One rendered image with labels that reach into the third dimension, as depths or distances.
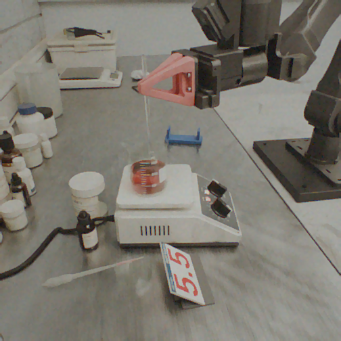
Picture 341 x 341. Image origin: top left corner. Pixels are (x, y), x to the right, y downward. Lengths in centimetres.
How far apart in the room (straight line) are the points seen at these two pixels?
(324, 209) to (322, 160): 13
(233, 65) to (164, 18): 147
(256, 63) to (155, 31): 145
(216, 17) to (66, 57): 117
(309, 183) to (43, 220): 52
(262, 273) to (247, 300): 6
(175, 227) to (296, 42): 34
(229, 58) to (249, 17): 6
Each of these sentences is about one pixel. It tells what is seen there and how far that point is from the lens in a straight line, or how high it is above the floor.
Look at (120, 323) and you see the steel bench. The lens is 45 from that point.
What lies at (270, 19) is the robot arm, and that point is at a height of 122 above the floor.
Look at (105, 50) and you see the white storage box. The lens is 155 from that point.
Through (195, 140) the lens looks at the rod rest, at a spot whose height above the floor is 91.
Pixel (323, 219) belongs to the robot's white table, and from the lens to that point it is 64.
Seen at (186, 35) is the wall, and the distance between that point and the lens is 197.
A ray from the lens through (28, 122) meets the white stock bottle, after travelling 84.
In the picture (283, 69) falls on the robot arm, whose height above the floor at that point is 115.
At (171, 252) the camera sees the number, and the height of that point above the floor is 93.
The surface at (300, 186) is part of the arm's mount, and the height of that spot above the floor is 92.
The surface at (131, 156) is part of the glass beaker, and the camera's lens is 46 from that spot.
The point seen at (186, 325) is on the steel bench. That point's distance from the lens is 45.
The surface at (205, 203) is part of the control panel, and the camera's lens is 52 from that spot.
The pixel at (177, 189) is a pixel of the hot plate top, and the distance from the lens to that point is 51.
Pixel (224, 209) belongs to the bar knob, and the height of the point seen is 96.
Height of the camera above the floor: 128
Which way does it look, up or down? 32 degrees down
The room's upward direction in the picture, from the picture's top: 1 degrees counter-clockwise
